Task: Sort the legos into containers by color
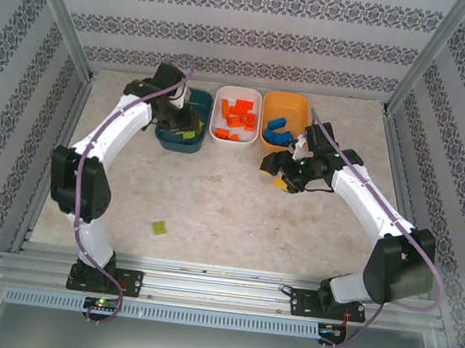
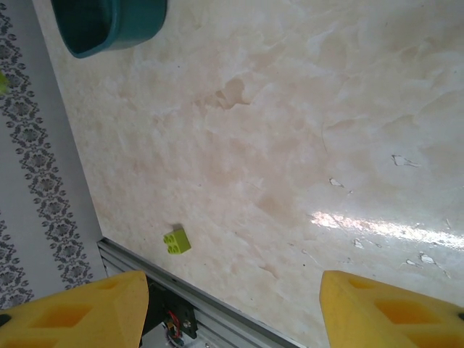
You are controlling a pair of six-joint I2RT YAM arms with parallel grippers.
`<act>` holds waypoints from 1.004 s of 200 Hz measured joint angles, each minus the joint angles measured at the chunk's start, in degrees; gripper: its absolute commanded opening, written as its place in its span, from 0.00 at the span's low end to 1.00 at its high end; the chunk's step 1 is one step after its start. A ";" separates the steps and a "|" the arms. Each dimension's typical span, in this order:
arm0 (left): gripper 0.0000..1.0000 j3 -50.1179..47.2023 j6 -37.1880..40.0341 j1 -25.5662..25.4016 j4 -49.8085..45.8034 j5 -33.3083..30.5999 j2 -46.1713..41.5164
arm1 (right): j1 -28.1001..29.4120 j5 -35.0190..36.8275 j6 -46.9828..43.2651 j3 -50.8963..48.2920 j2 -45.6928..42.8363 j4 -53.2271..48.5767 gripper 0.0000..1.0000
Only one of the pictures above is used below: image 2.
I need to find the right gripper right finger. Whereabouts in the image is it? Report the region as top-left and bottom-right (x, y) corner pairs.
(318, 270), (464, 348)

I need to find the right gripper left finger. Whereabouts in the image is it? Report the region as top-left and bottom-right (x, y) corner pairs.
(0, 270), (150, 348)

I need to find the small green lego brick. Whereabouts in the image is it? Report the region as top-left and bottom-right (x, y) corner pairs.
(162, 224), (193, 257)

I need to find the teal plastic container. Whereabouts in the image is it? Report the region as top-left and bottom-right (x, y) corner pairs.
(49, 0), (170, 59)

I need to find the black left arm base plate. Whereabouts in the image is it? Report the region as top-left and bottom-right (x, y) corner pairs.
(143, 281), (199, 344)

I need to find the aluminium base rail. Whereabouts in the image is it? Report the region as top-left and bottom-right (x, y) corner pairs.
(96, 237), (304, 348)

